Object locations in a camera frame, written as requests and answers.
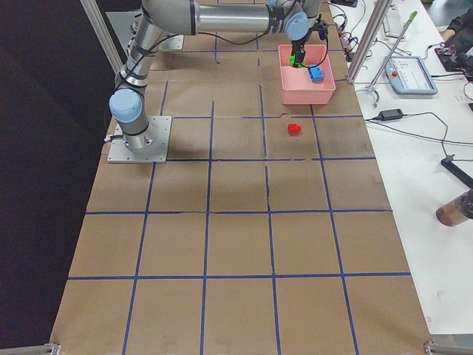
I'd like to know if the blue toy block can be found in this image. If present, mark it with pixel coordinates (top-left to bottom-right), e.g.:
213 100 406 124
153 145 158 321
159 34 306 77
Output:
307 65 324 84

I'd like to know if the pink plastic box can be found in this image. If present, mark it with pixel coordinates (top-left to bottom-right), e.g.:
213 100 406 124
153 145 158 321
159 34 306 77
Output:
278 44 336 105

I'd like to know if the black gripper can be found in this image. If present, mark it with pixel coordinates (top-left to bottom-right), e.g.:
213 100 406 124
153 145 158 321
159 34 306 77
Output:
290 36 307 70

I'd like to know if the brown drink bottle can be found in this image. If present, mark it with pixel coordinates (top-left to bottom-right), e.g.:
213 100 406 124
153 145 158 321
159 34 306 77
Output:
436 190 472 227

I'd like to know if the white keyboard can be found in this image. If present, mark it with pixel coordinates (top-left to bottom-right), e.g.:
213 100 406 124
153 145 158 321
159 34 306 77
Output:
383 6 404 38

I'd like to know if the black power adapter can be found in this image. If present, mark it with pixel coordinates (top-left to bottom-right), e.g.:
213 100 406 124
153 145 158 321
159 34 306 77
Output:
378 109 404 121

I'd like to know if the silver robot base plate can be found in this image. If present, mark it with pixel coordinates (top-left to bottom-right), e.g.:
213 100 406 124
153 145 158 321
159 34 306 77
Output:
107 116 172 163

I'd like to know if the red toy block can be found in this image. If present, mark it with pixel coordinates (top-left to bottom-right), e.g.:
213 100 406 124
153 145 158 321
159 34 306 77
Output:
287 124 302 135

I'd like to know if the aluminium frame post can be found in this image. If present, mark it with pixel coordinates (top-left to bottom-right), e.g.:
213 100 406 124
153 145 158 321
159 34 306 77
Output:
346 0 392 84

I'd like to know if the robot teach pendant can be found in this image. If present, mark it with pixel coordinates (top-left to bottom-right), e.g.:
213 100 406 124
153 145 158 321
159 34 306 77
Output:
384 56 438 95

